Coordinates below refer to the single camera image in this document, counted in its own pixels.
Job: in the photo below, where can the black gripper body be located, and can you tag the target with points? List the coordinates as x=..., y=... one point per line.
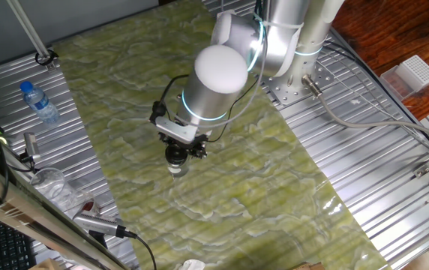
x=184, y=144

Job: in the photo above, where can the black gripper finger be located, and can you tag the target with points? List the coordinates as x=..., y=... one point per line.
x=199, y=150
x=167, y=141

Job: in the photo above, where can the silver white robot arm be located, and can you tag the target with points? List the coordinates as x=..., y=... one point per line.
x=214, y=86

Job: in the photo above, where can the clear glass jar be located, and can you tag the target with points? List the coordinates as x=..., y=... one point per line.
x=178, y=170

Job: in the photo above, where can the green marble pattern mat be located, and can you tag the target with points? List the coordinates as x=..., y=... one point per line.
x=255, y=206

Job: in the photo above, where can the small glass with brown liquid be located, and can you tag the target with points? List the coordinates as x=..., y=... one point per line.
x=89, y=206

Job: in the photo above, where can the white crumpled tissue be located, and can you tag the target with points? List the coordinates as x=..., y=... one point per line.
x=192, y=265

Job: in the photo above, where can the clear glass beaker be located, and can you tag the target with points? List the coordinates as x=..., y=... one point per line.
x=49, y=187

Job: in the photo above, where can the water bottle with blue cap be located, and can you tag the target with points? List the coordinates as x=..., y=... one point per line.
x=42, y=105

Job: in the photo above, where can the brown wooden block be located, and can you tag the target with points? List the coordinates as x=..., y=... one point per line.
x=308, y=266

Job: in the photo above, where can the small cardboard box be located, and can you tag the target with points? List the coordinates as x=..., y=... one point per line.
x=45, y=264

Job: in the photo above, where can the thin metal pole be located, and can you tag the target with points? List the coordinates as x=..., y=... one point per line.
x=30, y=32

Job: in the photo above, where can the black keyboard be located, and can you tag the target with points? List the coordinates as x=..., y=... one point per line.
x=4, y=247

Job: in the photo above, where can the clear plastic box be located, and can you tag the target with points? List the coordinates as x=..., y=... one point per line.
x=392, y=84

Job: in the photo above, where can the white pipette tip box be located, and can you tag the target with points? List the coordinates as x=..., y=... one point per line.
x=419, y=71

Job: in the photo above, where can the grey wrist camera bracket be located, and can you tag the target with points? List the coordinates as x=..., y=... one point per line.
x=175, y=131

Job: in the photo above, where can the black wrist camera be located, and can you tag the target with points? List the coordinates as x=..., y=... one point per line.
x=158, y=110

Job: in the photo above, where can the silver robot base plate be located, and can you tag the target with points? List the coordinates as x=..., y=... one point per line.
x=282, y=92

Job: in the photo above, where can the silver depth camera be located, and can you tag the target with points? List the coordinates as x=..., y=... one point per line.
x=31, y=144
x=96, y=224

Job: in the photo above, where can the black camera stand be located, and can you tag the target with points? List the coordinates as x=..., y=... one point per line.
x=98, y=239
x=27, y=158

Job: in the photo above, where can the aluminium frame beam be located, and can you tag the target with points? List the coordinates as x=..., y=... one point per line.
x=30, y=215

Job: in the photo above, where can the metal corner bracket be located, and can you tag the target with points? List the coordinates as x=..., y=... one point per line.
x=422, y=171

